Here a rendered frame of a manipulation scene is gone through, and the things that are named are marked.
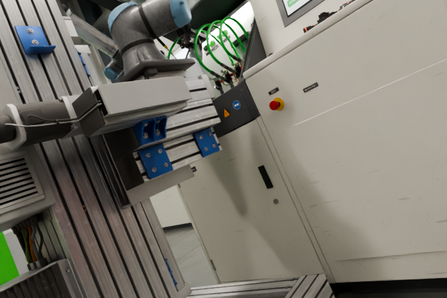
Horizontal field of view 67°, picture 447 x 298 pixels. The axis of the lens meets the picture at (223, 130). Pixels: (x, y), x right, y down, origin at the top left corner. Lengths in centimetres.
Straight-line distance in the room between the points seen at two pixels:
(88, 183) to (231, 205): 79
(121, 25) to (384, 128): 89
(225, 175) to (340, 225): 55
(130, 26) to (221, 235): 110
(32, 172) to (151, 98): 34
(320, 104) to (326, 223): 46
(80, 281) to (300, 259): 89
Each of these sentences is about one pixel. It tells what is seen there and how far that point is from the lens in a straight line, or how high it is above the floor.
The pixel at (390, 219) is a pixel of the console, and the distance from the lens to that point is 130.
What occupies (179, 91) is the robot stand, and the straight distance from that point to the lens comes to 90.
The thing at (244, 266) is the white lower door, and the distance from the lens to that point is 176.
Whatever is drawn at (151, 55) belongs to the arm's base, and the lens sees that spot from 109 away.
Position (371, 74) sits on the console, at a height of 75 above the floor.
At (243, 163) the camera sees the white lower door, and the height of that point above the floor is 64.
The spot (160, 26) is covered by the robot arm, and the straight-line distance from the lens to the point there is 113.
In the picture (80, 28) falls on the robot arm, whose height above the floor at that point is 149.
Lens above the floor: 71
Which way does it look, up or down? 4 degrees up
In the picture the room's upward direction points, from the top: 24 degrees counter-clockwise
